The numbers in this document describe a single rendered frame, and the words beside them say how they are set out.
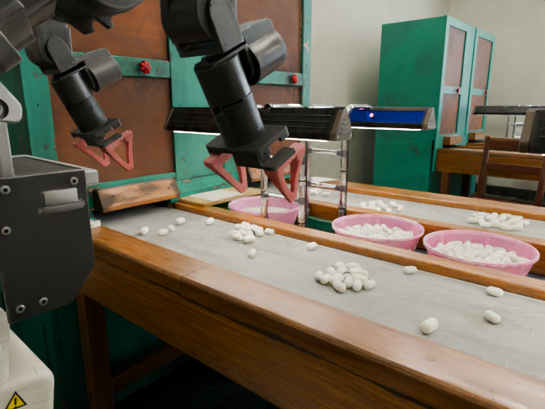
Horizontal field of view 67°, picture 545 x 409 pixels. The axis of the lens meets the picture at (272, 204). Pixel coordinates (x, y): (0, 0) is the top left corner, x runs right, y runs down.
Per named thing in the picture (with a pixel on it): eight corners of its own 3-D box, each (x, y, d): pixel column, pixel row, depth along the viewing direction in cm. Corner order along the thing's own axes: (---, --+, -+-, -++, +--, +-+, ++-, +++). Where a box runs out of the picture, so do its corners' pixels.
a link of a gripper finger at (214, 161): (247, 177, 67) (226, 125, 62) (281, 182, 63) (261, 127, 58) (220, 202, 64) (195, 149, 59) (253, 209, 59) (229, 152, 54)
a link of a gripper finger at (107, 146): (130, 158, 91) (109, 119, 85) (148, 161, 86) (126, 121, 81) (105, 175, 87) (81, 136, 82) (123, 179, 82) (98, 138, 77)
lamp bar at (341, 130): (336, 141, 91) (336, 107, 89) (163, 131, 129) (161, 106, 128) (354, 139, 97) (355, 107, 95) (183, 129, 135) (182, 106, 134)
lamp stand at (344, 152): (345, 236, 144) (350, 104, 133) (298, 226, 156) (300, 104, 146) (370, 224, 158) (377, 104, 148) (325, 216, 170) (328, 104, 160)
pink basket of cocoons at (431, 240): (522, 315, 90) (529, 273, 88) (404, 281, 107) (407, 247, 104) (541, 277, 110) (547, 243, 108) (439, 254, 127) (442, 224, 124)
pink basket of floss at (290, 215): (305, 239, 141) (306, 212, 139) (226, 240, 139) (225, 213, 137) (297, 218, 167) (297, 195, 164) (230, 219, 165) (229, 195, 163)
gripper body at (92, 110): (100, 125, 89) (80, 92, 85) (124, 127, 83) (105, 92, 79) (74, 140, 86) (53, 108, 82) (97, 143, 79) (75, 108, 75)
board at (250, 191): (203, 207, 147) (203, 204, 147) (178, 200, 157) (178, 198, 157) (264, 192, 172) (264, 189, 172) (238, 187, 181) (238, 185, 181)
